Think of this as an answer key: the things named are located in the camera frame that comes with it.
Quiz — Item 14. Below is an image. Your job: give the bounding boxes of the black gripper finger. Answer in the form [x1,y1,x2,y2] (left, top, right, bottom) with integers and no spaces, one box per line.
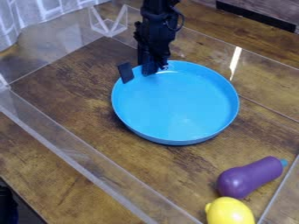
[138,48,158,76]
[152,54,170,74]

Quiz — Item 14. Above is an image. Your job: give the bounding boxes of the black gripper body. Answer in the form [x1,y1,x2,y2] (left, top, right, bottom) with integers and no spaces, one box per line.
[135,8,181,59]

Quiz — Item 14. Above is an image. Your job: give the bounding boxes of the small black tab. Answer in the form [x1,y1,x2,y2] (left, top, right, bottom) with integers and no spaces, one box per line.
[118,62,135,84]

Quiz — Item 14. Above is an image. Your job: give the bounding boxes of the blue round plate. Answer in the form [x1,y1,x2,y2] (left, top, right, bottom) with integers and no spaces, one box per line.
[111,60,239,145]

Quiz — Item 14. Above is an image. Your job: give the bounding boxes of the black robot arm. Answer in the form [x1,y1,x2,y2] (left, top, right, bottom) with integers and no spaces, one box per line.
[134,0,182,76]

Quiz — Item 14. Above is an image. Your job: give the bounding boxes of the white patterned curtain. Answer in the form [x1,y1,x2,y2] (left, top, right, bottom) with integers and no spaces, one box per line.
[0,0,110,52]

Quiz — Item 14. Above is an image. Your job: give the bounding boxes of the purple toy eggplant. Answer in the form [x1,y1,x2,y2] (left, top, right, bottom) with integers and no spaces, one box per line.
[217,156,287,199]

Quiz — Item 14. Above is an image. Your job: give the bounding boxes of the yellow toy lemon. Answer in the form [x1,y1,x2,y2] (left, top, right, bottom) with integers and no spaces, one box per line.
[205,197,257,224]

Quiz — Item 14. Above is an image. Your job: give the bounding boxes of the clear acrylic enclosure wall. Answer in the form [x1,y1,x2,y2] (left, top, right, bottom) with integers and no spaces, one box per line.
[0,5,299,224]

